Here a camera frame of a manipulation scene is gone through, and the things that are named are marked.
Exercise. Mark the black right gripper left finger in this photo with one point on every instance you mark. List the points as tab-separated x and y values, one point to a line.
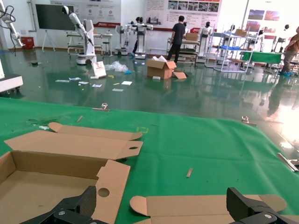
70	210

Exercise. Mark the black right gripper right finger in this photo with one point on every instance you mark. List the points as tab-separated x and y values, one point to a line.
245	207

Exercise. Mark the silver industrial robot arm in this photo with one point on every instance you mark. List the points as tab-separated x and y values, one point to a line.
14	34

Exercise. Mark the torn-flap open cardboard box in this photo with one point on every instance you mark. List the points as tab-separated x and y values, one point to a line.
70	144

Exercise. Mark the small cardboard box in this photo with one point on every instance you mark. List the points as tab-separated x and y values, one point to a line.
240	32

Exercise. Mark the medium cardboard box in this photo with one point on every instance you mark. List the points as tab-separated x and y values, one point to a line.
192	37

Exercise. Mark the short flat wooden stick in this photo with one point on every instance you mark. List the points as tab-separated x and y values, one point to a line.
189	172

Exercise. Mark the green table cloth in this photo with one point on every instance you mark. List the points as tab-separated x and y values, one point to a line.
198	144

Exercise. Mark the silver binder clip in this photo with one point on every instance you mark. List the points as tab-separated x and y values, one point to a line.
246	120
100	107

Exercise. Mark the thin wooden stick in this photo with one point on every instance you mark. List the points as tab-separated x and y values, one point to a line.
80	118

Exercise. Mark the blue white card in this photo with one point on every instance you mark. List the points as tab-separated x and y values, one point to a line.
97	85

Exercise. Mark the pale paper packet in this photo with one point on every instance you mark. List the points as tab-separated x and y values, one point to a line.
117	89

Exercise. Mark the long white paper strip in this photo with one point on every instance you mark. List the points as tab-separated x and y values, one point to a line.
62	81

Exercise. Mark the blue white paper packet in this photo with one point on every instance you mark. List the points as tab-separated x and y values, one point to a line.
74	79

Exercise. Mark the white square sheet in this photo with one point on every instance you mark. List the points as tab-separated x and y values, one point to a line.
126	83

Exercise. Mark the white wheeled machine base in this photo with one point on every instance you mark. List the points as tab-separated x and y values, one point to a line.
9	84

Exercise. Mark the loose cardboard flap piece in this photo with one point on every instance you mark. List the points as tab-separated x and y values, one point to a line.
181	75

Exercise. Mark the blue shoe cover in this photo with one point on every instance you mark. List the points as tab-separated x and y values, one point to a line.
128	72

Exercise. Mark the black floor object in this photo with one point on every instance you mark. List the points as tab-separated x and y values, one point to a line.
35	63

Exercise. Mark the clear plastic wrap pile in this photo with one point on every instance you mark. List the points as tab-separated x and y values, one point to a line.
118	66

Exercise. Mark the green cloth covered table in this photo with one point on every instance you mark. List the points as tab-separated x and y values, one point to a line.
261	57

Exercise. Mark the blue plastic tray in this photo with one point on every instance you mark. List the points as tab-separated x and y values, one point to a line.
231	47

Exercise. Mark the large open cardboard carton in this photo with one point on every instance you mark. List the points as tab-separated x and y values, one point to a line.
158	70

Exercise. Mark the white multi-tier workbench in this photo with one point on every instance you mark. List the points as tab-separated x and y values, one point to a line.
187	50

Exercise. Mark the white humanoid robot black head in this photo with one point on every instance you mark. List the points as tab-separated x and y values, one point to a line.
206	31
286	27
232	28
261	38

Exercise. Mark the person in orange shirt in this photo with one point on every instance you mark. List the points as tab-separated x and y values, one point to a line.
294	44

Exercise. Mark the black stool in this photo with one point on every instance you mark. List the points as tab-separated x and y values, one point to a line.
106	43

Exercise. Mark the red cabinet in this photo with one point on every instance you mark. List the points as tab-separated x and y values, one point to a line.
28	43

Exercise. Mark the white metal shelving rack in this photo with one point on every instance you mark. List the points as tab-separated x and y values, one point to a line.
216	35

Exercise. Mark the white metal workbench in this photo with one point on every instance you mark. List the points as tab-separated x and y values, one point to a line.
98	35

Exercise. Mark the person in black shirt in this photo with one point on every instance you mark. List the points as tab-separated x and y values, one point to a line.
135	45

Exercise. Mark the white humanoid robot arms outstretched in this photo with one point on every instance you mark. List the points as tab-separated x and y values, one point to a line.
140	39

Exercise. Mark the person in navy shirt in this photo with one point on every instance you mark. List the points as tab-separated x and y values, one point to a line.
178	32

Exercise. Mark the black display screen on stand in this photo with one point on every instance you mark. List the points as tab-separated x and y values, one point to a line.
51	17

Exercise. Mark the white wheeled pedestal robot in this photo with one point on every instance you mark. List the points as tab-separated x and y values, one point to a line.
119	35

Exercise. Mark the red landscape wall photo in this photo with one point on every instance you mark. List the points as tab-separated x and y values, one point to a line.
256	14
272	15

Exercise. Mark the white wall board red icons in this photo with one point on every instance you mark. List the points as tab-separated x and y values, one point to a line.
105	5

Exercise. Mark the white wall board with photos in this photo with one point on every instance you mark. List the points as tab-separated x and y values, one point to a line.
163	7

